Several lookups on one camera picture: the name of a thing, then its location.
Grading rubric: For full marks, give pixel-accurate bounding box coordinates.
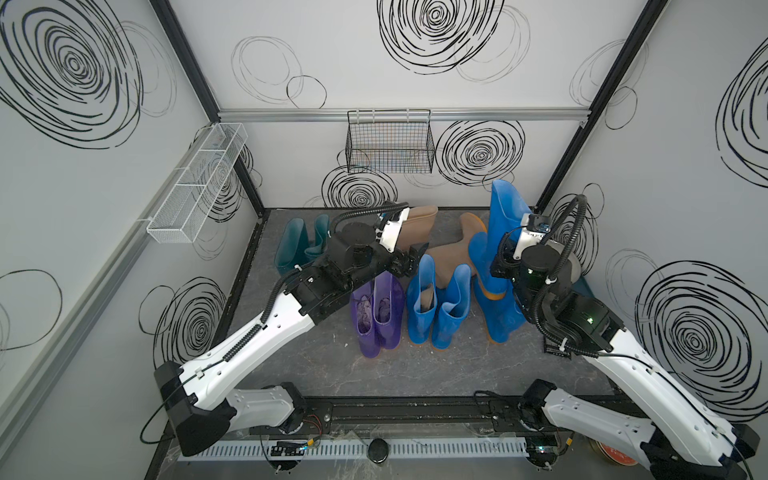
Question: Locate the blue rain boot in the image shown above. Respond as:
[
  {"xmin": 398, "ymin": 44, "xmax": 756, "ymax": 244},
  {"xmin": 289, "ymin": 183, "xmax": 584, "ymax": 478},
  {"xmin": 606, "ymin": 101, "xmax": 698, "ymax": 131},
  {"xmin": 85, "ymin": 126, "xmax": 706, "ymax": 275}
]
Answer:
[
  {"xmin": 406, "ymin": 254, "xmax": 437, "ymax": 345},
  {"xmin": 431, "ymin": 264, "xmax": 472, "ymax": 350},
  {"xmin": 473, "ymin": 277, "xmax": 526, "ymax": 344},
  {"xmin": 468, "ymin": 180, "xmax": 531, "ymax": 301}
]

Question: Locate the purple rain boot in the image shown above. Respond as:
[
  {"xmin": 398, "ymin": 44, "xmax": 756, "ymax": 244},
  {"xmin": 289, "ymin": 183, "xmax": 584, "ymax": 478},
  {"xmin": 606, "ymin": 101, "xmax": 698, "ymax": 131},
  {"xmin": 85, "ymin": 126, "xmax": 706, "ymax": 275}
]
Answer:
[
  {"xmin": 350, "ymin": 282, "xmax": 380, "ymax": 358},
  {"xmin": 373, "ymin": 272, "xmax": 405, "ymax": 350}
]

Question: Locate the beige rain boot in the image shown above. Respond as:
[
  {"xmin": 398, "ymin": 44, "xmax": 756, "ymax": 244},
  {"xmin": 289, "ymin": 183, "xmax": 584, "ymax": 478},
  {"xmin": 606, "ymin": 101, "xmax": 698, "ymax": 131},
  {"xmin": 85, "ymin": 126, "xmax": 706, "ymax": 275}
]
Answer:
[
  {"xmin": 396, "ymin": 205, "xmax": 439, "ymax": 252},
  {"xmin": 426, "ymin": 213, "xmax": 487, "ymax": 289}
]

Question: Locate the dark green rain boot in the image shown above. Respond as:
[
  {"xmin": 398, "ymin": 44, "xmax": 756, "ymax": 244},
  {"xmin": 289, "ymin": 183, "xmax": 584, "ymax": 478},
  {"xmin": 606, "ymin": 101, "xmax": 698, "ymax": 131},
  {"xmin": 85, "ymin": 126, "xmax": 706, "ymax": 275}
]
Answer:
[
  {"xmin": 304, "ymin": 214, "xmax": 330, "ymax": 261},
  {"xmin": 274, "ymin": 218, "xmax": 309, "ymax": 275}
]

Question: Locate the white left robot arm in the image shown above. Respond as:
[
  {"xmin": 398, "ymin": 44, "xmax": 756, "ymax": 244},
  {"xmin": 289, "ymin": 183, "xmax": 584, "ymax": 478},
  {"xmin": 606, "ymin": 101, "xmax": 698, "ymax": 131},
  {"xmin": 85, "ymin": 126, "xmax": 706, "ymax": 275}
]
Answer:
[{"xmin": 154, "ymin": 202, "xmax": 428, "ymax": 457}]

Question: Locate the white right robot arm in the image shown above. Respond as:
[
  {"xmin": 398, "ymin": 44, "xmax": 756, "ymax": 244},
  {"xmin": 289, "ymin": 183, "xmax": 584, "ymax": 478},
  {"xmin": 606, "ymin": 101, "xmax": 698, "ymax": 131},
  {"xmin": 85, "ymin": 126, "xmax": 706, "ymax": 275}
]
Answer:
[{"xmin": 483, "ymin": 194, "xmax": 760, "ymax": 479}]

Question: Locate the grey round plate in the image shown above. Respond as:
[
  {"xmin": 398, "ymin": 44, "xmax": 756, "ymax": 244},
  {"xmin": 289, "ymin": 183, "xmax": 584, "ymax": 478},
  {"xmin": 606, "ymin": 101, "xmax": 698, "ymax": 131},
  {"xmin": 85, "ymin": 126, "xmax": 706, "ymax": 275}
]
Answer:
[{"xmin": 548, "ymin": 240, "xmax": 582, "ymax": 284}]

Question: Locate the small black packet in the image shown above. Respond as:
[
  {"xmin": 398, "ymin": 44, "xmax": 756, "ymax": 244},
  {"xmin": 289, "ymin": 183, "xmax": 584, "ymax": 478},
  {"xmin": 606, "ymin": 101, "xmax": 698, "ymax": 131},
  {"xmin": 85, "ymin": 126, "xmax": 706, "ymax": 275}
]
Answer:
[{"xmin": 543, "ymin": 338, "xmax": 572, "ymax": 360}]

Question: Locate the black round knob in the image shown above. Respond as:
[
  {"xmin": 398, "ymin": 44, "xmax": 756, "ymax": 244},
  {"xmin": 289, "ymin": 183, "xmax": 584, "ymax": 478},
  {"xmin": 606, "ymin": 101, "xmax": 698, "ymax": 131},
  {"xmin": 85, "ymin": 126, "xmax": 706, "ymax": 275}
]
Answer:
[{"xmin": 367, "ymin": 438, "xmax": 390, "ymax": 465}]

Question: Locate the red round tin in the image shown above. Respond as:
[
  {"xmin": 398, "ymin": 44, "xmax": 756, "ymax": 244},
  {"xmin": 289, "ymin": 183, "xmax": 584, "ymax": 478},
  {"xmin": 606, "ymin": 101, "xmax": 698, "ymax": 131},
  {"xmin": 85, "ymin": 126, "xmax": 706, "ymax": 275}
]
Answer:
[{"xmin": 590, "ymin": 440, "xmax": 639, "ymax": 467}]

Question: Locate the black wire basket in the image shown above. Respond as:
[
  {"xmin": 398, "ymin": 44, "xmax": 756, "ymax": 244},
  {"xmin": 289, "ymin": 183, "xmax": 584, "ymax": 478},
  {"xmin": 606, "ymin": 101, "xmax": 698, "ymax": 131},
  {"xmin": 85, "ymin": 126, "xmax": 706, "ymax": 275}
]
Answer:
[{"xmin": 344, "ymin": 109, "xmax": 436, "ymax": 174}]

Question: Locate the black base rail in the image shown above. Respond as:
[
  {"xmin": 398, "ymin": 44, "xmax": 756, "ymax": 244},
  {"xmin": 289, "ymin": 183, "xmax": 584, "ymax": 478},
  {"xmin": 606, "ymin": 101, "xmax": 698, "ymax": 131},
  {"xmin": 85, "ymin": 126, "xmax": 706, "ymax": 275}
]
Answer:
[{"xmin": 173, "ymin": 392, "xmax": 631, "ymax": 434}]

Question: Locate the white wire basket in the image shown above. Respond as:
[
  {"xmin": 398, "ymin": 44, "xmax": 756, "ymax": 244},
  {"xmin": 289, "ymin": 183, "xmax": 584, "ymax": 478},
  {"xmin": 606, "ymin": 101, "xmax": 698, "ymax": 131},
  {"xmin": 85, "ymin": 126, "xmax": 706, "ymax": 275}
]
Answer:
[{"xmin": 146, "ymin": 123, "xmax": 248, "ymax": 244}]

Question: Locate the white slotted cable duct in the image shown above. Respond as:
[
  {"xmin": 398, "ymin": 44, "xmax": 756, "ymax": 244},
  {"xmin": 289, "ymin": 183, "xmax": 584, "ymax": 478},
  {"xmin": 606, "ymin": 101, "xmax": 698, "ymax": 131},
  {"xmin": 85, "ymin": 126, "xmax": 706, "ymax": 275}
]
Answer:
[{"xmin": 179, "ymin": 437, "xmax": 529, "ymax": 462}]

